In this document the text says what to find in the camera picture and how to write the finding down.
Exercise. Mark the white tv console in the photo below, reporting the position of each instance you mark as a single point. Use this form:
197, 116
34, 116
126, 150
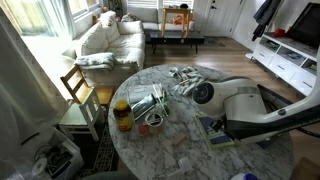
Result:
293, 62

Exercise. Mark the white small chair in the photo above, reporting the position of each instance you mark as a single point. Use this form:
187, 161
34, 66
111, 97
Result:
81, 118

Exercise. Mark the white plastic bottle blue cap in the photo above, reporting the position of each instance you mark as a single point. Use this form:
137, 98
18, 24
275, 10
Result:
244, 176

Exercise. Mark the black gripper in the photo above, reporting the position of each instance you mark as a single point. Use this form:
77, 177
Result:
216, 125

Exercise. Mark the small wooden block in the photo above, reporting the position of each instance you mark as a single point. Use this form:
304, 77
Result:
178, 139

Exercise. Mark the clear plastic container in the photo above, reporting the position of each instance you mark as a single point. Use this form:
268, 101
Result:
137, 93

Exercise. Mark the white storage bin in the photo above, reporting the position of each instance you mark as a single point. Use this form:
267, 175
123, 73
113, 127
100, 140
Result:
50, 155

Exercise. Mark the red small cup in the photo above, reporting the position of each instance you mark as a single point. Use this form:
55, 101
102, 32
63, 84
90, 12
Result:
143, 129

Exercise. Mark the wooden chair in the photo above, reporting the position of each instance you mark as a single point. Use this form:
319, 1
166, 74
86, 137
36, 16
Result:
76, 85

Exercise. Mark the white sofa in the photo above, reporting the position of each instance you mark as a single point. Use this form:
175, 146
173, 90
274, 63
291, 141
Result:
120, 47

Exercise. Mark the clear tape roll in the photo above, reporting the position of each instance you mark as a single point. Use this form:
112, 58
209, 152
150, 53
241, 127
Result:
154, 122

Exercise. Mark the yellow green picture book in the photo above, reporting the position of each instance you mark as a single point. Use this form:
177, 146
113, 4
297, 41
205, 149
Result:
214, 139

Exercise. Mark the amber vitamin bottle yellow lid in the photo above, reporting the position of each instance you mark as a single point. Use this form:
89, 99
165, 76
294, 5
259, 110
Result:
123, 115

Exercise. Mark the grey folded blanket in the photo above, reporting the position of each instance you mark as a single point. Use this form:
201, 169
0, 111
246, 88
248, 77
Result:
96, 61

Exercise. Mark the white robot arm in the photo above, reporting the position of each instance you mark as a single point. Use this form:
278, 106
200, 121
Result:
239, 100

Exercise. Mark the black coffee table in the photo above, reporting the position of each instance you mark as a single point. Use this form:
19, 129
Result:
176, 38

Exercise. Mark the silver foil pouch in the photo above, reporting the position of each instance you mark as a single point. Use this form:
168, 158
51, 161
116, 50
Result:
143, 106

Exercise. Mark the wooden stool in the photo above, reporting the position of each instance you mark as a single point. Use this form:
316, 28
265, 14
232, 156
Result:
183, 17

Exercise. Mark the hanging dark jacket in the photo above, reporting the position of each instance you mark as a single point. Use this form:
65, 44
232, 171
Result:
263, 16

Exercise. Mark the white striped cloth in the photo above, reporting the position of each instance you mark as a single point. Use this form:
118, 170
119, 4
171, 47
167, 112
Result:
187, 79

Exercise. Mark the white measuring scoop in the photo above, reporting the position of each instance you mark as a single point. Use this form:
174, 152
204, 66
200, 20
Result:
184, 166

